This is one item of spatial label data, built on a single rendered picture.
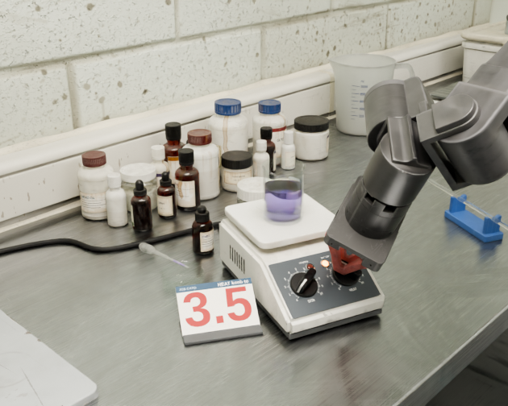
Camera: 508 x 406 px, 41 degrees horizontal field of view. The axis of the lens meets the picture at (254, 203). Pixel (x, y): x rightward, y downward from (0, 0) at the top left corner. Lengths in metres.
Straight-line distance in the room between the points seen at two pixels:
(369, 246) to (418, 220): 0.38
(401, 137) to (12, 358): 0.46
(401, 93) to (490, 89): 0.10
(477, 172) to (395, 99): 0.12
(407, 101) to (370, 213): 0.12
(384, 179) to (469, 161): 0.08
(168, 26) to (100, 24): 0.14
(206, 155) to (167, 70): 0.22
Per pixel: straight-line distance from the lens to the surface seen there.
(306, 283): 0.77
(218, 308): 0.79
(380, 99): 0.71
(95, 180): 1.05
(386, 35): 1.77
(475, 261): 0.98
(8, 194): 1.07
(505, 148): 0.65
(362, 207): 0.69
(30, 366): 0.76
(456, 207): 1.09
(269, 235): 0.81
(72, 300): 0.88
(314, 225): 0.83
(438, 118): 0.63
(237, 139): 1.19
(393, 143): 0.65
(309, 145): 1.28
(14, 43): 1.08
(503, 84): 0.65
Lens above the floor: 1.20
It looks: 24 degrees down
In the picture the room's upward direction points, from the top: straight up
